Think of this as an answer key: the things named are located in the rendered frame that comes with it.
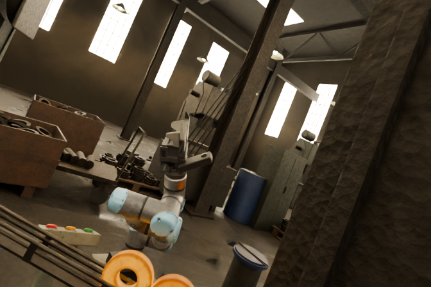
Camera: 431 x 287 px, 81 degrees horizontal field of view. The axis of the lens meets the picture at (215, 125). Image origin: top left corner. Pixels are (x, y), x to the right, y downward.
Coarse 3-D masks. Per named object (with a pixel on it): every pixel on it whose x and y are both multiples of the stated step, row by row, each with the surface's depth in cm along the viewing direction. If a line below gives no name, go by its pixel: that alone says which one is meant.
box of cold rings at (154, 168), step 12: (156, 156) 450; (192, 156) 400; (156, 168) 431; (204, 168) 414; (228, 168) 439; (192, 180) 407; (228, 180) 443; (192, 192) 411; (216, 192) 435; (216, 204) 439
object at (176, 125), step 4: (188, 116) 82; (180, 120) 83; (184, 120) 83; (188, 120) 82; (172, 124) 84; (176, 124) 84; (180, 124) 83; (188, 124) 82; (176, 128) 84; (188, 128) 83; (188, 132) 84
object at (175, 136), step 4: (184, 124) 74; (180, 128) 74; (184, 128) 74; (172, 132) 75; (176, 132) 75; (180, 132) 74; (184, 132) 74; (168, 136) 76; (172, 136) 76; (176, 136) 76; (180, 136) 75; (184, 136) 75; (176, 140) 77; (176, 144) 78
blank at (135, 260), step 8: (120, 256) 77; (128, 256) 77; (136, 256) 77; (144, 256) 78; (112, 264) 76; (120, 264) 76; (128, 264) 76; (136, 264) 76; (144, 264) 76; (104, 272) 76; (112, 272) 76; (136, 272) 76; (144, 272) 76; (152, 272) 77; (112, 280) 76; (120, 280) 79; (144, 280) 76; (152, 280) 77
